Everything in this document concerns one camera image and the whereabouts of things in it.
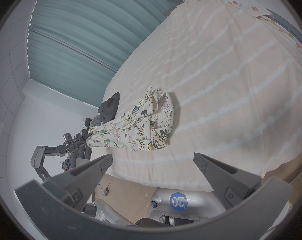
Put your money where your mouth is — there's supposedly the black garment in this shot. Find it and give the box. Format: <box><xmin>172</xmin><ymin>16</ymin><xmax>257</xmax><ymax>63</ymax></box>
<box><xmin>98</xmin><ymin>92</ymin><xmax>120</xmax><ymax>124</ymax></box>

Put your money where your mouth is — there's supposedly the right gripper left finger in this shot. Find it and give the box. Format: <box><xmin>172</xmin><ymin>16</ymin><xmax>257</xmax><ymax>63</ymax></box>
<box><xmin>42</xmin><ymin>154</ymin><xmax>114</xmax><ymax>212</ymax></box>

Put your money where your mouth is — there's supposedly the heap of mixed items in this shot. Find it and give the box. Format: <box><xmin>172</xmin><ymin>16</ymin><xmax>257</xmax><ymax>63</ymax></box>
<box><xmin>61</xmin><ymin>159</ymin><xmax>75</xmax><ymax>172</ymax></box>

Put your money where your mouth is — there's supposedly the grey garment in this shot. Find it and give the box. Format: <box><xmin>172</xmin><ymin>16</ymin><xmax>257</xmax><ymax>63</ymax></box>
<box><xmin>90</xmin><ymin>118</ymin><xmax>104</xmax><ymax>129</ymax></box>

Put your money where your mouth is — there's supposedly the blue-green curtain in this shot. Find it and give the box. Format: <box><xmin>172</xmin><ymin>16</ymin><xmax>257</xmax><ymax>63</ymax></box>
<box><xmin>32</xmin><ymin>0</ymin><xmax>176</xmax><ymax>72</ymax></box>
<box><xmin>27</xmin><ymin>30</ymin><xmax>117</xmax><ymax>107</ymax></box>

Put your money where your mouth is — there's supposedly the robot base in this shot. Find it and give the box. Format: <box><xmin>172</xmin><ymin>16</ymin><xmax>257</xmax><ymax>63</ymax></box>
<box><xmin>82</xmin><ymin>188</ymin><xmax>228</xmax><ymax>228</ymax></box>

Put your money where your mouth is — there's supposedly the bed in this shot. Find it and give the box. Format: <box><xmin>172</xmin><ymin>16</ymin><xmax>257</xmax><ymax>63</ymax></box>
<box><xmin>90</xmin><ymin>0</ymin><xmax>302</xmax><ymax>192</ymax></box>

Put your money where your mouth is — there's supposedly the white printed pillow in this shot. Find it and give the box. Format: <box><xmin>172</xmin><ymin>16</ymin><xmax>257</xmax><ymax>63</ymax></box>
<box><xmin>185</xmin><ymin>0</ymin><xmax>274</xmax><ymax>18</ymax></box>

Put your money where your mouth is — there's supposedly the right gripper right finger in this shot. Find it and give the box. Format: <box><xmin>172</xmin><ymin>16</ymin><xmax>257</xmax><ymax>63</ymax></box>
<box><xmin>193</xmin><ymin>152</ymin><xmax>263</xmax><ymax>214</ymax></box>

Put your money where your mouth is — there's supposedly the white printed pyjama top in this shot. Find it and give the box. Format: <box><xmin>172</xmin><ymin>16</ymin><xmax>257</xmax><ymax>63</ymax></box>
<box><xmin>87</xmin><ymin>86</ymin><xmax>175</xmax><ymax>152</ymax></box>

